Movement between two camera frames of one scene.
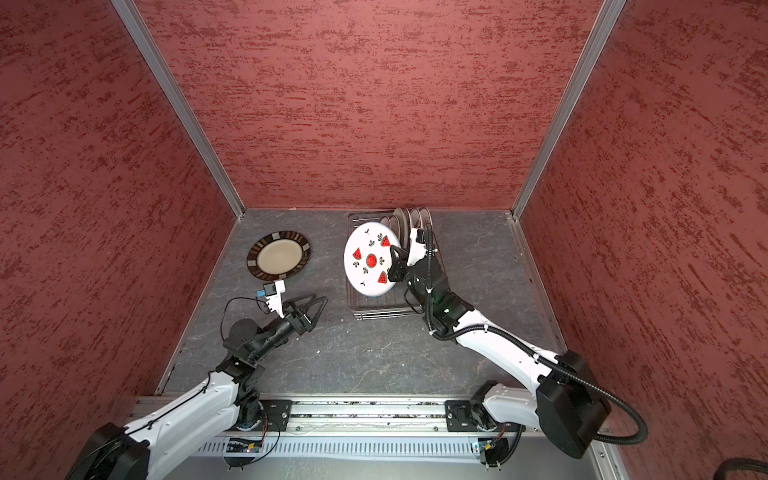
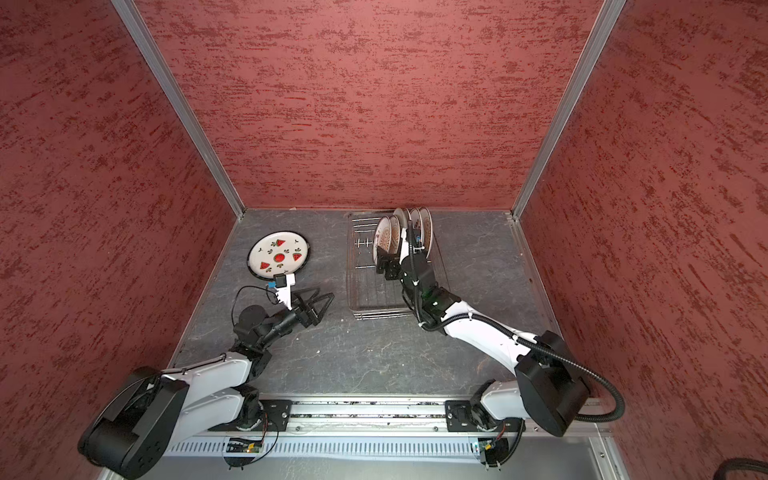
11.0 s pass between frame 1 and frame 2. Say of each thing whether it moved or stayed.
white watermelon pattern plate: moved
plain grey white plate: stayed
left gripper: stayed
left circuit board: stayed
